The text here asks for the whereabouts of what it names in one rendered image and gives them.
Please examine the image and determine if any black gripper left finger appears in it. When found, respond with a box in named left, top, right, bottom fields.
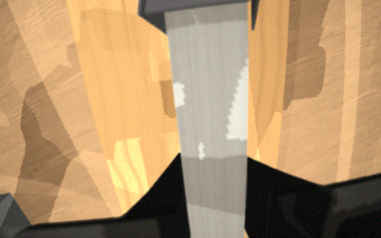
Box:
left=13, top=153, right=191, bottom=238

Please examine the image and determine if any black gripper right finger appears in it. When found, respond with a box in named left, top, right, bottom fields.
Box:
left=244, top=156, right=381, bottom=238

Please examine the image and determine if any light wooden board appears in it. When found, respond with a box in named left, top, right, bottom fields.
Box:
left=65, top=0, right=291, bottom=214

